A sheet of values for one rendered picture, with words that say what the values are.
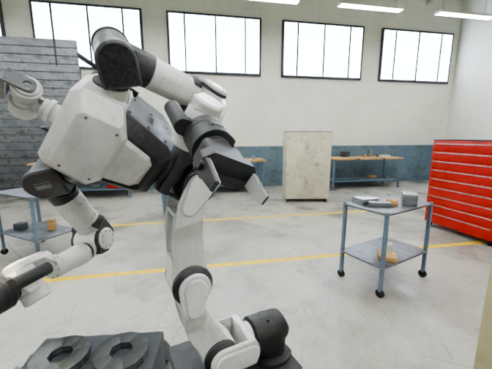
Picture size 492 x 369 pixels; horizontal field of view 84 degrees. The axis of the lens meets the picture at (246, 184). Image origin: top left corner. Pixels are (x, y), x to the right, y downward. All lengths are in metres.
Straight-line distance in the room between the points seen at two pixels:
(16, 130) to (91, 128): 8.19
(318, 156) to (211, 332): 5.54
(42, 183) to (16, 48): 8.16
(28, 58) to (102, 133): 8.18
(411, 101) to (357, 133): 2.07
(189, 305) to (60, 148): 0.61
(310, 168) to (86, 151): 5.80
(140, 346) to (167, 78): 0.63
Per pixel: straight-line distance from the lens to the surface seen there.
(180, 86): 0.84
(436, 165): 5.45
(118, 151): 0.82
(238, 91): 8.15
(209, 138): 0.51
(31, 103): 0.90
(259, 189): 0.49
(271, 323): 1.32
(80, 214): 1.08
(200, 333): 1.16
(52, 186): 0.99
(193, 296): 1.00
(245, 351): 1.24
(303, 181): 6.38
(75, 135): 0.82
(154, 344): 0.61
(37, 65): 8.83
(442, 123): 11.41
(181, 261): 0.99
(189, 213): 0.90
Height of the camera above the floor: 1.53
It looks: 10 degrees down
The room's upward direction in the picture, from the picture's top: straight up
